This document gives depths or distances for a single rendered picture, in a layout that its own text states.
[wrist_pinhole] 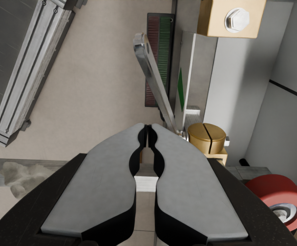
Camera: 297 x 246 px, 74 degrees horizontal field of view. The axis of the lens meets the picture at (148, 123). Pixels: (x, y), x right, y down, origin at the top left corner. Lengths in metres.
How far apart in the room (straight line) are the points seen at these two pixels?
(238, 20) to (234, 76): 0.30
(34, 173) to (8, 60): 0.80
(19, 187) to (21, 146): 1.21
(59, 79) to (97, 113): 0.28
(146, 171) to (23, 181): 0.17
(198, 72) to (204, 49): 0.04
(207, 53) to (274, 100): 0.21
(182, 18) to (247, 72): 0.21
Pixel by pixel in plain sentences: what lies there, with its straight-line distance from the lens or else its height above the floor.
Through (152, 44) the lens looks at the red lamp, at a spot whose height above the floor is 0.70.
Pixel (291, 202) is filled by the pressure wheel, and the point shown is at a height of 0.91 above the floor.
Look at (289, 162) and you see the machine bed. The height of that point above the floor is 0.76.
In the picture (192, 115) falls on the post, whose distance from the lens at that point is 0.38.
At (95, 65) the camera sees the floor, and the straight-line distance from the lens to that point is 1.14.
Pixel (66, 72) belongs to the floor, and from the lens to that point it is 1.20.
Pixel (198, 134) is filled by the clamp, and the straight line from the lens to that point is 0.26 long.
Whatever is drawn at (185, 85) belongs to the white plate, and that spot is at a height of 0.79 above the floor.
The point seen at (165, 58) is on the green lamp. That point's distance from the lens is 0.38.
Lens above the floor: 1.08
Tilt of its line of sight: 63 degrees down
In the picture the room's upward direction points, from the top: 178 degrees counter-clockwise
